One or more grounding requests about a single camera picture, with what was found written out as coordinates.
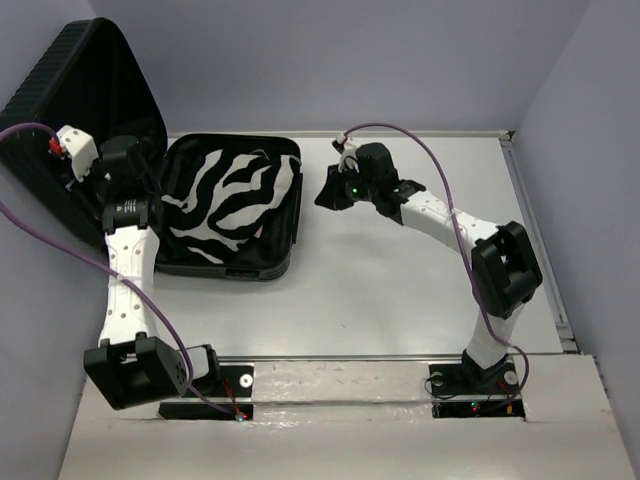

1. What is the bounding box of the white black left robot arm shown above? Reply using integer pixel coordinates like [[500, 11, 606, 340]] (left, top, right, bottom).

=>
[[83, 135, 221, 410]]

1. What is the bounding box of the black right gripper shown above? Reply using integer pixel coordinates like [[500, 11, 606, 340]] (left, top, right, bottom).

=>
[[313, 162, 378, 211]]

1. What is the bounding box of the black ribbed hard suitcase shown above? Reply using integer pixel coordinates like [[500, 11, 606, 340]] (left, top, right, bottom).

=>
[[1, 18, 303, 281]]

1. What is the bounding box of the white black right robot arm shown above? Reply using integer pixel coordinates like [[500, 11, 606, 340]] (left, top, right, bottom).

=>
[[315, 136, 543, 400]]

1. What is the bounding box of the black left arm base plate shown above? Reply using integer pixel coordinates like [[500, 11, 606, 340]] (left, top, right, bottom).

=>
[[158, 362, 255, 422]]

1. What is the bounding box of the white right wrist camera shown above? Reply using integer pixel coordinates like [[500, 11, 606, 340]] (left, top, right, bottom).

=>
[[332, 133, 359, 172]]

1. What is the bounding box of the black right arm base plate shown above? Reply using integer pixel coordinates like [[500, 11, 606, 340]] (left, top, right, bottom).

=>
[[424, 361, 526, 420]]

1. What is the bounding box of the black white zebra fleece blanket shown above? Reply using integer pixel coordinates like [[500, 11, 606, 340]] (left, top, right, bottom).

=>
[[162, 149, 301, 265]]

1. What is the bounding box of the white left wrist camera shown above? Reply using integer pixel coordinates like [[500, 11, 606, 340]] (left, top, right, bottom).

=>
[[49, 125, 99, 183]]

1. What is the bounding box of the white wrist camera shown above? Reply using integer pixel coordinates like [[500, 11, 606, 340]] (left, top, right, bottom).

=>
[[332, 133, 359, 172], [49, 125, 99, 183]]

